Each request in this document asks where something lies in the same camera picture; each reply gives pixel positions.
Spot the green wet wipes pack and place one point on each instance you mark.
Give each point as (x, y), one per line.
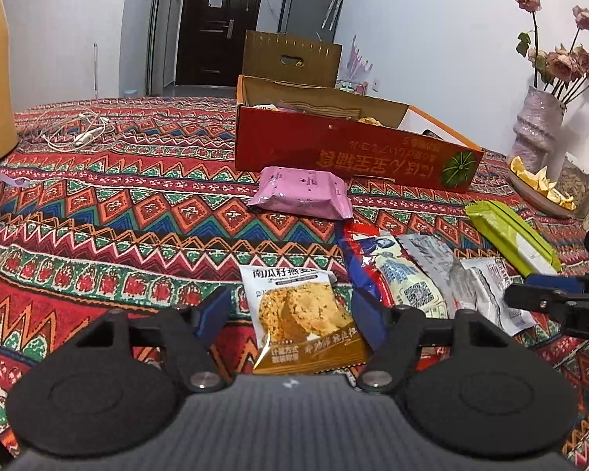
(505, 230)

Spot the dark entrance door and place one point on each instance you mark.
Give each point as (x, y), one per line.
(201, 49)

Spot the yellow white snack packet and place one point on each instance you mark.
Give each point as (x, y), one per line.
(264, 106)

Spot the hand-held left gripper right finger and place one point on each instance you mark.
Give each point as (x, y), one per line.
(369, 316)

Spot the small white snack packet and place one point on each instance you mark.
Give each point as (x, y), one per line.
(491, 299)

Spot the pale ribbed vase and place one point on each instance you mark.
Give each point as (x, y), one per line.
(537, 127)

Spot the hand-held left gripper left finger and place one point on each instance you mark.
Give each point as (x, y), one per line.
(215, 311)

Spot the dried pink flowers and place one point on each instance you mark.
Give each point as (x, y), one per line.
(564, 61)

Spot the glass jar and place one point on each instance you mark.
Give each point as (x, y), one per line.
(581, 179)

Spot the brown plate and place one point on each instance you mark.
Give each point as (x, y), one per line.
(532, 195)

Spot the silver white printed snack packet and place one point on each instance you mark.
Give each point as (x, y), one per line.
(437, 260)

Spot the red cardboard box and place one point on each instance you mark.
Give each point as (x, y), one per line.
(324, 152)

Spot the pink snack packet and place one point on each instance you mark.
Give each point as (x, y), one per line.
(304, 191)

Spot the grey fridge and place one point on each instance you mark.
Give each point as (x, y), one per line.
(299, 10)

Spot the pile of orange slices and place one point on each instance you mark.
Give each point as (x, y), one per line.
(540, 181)

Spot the white pole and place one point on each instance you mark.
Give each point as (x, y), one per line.
(96, 71)

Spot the pink wall decoration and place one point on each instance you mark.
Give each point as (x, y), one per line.
(358, 59)

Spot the colourful patterned tablecloth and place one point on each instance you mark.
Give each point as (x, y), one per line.
(127, 216)

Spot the orange cookie snack packet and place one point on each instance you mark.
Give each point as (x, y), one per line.
(369, 120)
(294, 314)

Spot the blue red snack packet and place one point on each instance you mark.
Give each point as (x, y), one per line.
(397, 274)

